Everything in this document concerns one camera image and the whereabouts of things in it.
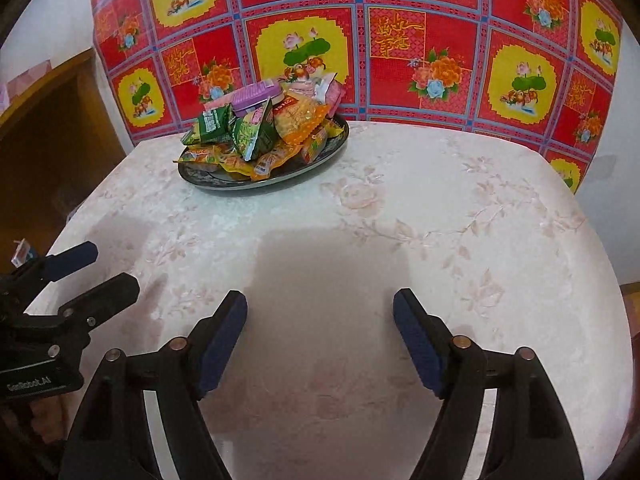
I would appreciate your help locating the pink box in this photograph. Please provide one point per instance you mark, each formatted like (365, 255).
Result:
(25, 77)

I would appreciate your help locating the purple box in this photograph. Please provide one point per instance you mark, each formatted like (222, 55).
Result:
(260, 95)

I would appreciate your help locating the long orange cracker packet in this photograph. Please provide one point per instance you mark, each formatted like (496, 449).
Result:
(300, 117)

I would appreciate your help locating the clear candy packet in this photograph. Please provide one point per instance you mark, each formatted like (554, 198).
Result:
(315, 147)

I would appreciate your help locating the dark patterned plate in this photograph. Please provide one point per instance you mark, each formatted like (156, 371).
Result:
(225, 183)

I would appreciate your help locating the small blue white carton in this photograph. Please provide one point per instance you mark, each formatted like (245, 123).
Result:
(22, 252)

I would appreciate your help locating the green pea snack packet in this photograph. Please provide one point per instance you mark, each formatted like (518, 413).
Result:
(252, 132)
(215, 125)

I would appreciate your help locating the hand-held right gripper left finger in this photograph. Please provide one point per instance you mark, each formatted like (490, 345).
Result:
(222, 345)

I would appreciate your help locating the white spouted pouch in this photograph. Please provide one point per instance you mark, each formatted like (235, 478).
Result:
(332, 92)

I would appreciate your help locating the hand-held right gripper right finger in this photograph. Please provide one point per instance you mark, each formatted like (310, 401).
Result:
(417, 345)

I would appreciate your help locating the person's left hand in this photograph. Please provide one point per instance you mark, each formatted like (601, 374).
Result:
(47, 412)

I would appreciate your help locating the red printed floral cloth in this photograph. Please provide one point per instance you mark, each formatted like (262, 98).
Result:
(425, 35)

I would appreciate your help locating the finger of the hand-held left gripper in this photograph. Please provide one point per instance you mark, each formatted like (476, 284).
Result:
(75, 260)
(115, 292)

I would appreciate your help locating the wooden cabinet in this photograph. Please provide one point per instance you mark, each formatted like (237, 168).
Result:
(50, 160)

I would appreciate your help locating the burger gummy packet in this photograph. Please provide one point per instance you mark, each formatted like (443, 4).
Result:
(272, 160)

